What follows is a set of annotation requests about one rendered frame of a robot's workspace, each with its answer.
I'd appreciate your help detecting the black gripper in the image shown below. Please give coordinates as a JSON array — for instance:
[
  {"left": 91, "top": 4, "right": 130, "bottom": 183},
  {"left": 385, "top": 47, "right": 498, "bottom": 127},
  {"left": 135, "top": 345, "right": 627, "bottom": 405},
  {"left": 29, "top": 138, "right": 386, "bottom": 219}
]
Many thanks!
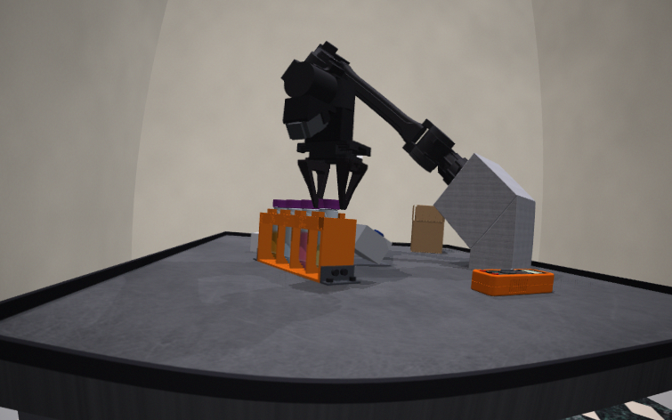
[{"left": 296, "top": 141, "right": 371, "bottom": 210}]

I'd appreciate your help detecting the brown cardboard box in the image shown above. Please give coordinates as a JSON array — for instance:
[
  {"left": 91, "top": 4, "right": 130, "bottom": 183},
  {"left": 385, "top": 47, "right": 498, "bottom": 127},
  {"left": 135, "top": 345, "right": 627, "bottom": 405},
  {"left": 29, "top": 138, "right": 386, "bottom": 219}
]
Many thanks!
[{"left": 410, "top": 205, "right": 445, "bottom": 254}]

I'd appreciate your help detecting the black table edge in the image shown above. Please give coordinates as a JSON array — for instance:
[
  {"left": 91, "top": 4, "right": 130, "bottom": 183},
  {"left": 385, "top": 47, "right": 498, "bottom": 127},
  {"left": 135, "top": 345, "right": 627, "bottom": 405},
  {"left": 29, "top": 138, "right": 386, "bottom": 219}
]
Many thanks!
[{"left": 0, "top": 231, "right": 672, "bottom": 404}]

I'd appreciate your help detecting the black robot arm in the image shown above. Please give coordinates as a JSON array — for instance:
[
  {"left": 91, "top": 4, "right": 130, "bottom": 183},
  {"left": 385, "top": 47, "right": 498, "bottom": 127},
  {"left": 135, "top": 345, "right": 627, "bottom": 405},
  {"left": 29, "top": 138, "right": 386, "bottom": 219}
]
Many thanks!
[{"left": 281, "top": 41, "right": 467, "bottom": 186}]

